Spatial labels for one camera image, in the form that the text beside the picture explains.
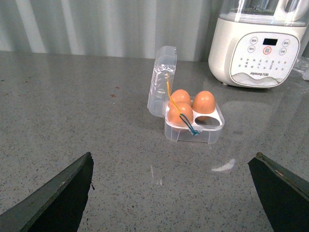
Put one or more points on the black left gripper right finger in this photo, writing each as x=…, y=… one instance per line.
x=284, y=195

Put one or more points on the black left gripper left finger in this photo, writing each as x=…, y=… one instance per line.
x=57, y=206

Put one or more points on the clear plastic egg box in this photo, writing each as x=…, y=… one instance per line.
x=205, y=128

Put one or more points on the brown egg back right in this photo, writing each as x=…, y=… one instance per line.
x=204, y=102

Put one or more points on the brown egg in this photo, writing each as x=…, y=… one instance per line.
x=204, y=102
x=179, y=97
x=178, y=115

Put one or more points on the brown egg front left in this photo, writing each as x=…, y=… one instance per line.
x=178, y=115

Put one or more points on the brown egg back left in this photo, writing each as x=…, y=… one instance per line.
x=179, y=97

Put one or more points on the clear plastic bag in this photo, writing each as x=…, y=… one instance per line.
x=301, y=69

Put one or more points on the white Joyoung blender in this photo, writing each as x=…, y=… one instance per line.
x=256, y=42

